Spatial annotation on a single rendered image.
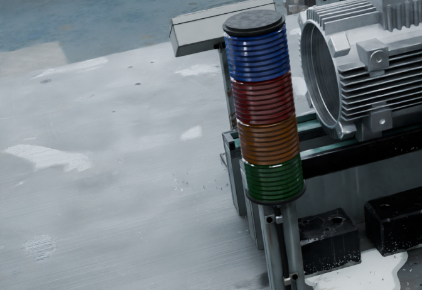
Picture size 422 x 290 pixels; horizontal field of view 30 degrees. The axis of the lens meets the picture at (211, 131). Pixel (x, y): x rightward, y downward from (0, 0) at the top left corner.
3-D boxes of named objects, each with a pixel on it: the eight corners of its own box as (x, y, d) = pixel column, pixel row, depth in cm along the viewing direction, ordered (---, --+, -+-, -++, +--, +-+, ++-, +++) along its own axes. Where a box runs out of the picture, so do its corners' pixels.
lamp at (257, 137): (289, 133, 84) (284, 95, 82) (308, 157, 78) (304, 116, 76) (235, 146, 83) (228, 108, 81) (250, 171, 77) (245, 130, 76)
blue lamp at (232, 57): (279, 54, 80) (274, 12, 78) (299, 73, 74) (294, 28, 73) (223, 67, 79) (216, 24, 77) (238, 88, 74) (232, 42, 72)
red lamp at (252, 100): (284, 95, 82) (279, 54, 80) (304, 116, 76) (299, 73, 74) (228, 108, 81) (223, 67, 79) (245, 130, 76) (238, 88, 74)
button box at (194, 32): (272, 36, 133) (264, 7, 134) (281, 24, 126) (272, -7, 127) (174, 58, 131) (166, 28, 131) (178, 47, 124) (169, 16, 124)
